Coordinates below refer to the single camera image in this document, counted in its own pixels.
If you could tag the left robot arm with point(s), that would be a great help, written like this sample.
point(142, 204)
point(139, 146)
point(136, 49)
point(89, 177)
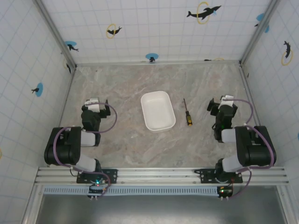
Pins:
point(63, 147)

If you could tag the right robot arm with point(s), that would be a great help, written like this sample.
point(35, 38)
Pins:
point(253, 145)

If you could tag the white plastic bin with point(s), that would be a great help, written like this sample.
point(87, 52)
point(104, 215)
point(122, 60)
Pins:
point(158, 111)

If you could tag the left controller board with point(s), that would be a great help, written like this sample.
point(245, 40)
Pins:
point(96, 188)

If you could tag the controller board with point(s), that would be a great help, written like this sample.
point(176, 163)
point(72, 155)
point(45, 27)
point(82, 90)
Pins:
point(96, 188)
point(224, 191)

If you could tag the right controller board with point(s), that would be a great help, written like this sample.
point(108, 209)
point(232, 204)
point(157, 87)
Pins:
point(224, 191)

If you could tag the grey metal panel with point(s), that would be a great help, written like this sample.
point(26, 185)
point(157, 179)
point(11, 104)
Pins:
point(161, 210)

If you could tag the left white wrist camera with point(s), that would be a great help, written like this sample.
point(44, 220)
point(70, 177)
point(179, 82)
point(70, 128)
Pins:
point(93, 104)

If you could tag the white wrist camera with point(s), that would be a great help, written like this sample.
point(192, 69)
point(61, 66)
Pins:
point(227, 99)
point(93, 104)

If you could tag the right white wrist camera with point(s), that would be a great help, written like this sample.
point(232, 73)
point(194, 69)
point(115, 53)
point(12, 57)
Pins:
point(227, 99)

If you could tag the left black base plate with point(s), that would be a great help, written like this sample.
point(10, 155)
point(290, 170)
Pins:
point(111, 175)

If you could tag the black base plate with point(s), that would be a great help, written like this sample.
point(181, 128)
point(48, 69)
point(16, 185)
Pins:
point(111, 175)
point(205, 175)

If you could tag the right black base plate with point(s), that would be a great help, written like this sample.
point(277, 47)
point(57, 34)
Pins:
point(205, 175)

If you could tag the aluminium frame crossbar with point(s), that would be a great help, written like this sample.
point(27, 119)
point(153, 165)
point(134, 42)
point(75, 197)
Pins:
point(158, 63)

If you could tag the aluminium mounting rail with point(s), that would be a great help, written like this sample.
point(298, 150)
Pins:
point(154, 175)

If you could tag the aluminium frame post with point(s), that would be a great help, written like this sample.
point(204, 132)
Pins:
point(259, 30)
point(56, 35)

